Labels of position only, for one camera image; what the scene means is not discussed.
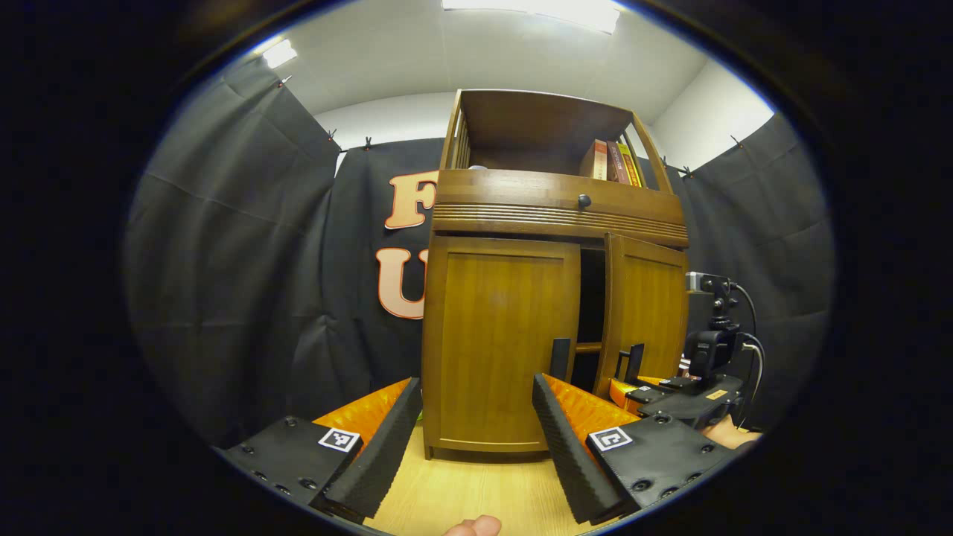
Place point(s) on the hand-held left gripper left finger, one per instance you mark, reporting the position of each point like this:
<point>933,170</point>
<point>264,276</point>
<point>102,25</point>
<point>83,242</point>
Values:
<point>380,461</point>

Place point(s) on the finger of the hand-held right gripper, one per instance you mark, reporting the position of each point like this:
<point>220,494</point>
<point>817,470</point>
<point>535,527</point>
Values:
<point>625,394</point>

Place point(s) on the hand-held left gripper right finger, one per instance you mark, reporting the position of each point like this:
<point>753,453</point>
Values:
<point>569,461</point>

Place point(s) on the wooden shoe cabinet door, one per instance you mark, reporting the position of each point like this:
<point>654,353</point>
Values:
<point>651,305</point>
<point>495,342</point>

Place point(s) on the wooden double-door shoe cabinet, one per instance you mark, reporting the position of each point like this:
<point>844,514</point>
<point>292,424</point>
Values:
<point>521,216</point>

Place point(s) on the wooden inner shelf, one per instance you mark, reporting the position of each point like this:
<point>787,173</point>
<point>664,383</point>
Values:
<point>588,347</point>

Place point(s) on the wooden ribbed drawer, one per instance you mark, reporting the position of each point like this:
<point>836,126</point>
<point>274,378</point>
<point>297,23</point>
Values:
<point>514,201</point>

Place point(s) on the yellow book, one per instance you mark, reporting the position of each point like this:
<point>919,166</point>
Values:
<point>631,165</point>

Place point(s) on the maroon book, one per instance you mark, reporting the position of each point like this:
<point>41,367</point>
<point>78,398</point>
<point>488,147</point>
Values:
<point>616,162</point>

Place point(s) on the orange-brown book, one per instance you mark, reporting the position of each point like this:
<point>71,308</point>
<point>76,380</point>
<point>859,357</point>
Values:
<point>595,160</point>

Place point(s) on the ceiling light panel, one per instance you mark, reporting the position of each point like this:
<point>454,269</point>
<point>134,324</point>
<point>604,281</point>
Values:
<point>536,11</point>
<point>279,53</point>

